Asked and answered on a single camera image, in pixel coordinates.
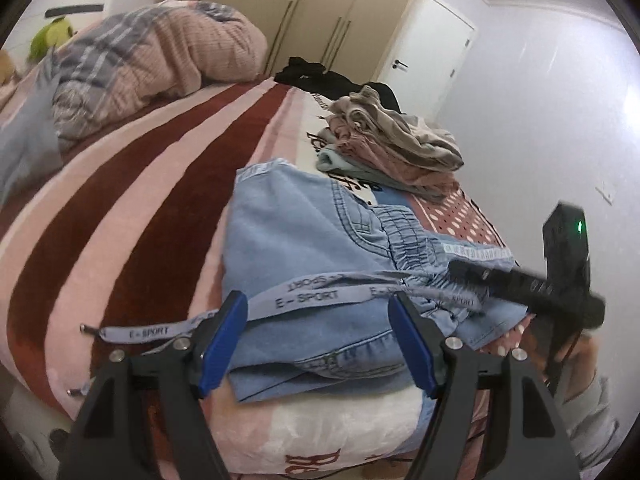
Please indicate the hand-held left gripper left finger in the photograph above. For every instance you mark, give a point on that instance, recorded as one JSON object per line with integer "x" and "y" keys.
{"x": 224, "y": 345}

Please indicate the green plush toy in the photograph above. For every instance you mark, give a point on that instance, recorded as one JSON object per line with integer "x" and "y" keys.
{"x": 50, "y": 37}

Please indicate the pink grey plaid quilt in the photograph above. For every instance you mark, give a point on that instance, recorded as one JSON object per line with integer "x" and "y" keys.
{"x": 165, "y": 55}

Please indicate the maroon pink striped blanket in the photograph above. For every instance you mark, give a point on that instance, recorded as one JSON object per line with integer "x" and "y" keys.
{"x": 150, "y": 200}

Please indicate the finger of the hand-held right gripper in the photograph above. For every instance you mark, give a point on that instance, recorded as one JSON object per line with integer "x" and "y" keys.
{"x": 492, "y": 280}

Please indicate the grey blue pillow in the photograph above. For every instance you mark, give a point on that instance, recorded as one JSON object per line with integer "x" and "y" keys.
{"x": 25, "y": 135}

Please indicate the pink garment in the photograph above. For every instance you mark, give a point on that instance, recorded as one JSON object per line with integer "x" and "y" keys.
{"x": 390, "y": 160}

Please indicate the pale blue garment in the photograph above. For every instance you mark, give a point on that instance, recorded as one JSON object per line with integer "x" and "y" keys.
{"x": 332, "y": 159}

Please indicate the grey green garment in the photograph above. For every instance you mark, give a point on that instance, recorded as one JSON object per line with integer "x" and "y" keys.
{"x": 415, "y": 187}

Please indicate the white door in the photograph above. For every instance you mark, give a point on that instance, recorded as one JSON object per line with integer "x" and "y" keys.
{"x": 430, "y": 55}

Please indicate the light blue denim pants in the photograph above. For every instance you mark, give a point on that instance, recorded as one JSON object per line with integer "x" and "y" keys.
{"x": 310, "y": 240}

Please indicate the black clothing pile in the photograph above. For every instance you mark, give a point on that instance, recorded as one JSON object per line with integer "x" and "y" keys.
{"x": 315, "y": 75}

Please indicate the person's right hand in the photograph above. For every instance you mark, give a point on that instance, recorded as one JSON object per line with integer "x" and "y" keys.
{"x": 580, "y": 355}

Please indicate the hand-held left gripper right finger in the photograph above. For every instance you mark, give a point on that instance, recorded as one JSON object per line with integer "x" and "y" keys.
{"x": 411, "y": 345}

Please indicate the beige wardrobe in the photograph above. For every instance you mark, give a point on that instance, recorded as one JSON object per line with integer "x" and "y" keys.
{"x": 310, "y": 5}

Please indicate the pile of crumpled clothes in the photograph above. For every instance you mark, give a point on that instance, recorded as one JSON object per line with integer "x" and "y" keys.
{"x": 400, "y": 120}

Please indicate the person's right forearm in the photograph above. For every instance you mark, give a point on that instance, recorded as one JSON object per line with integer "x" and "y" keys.
{"x": 592, "y": 415}

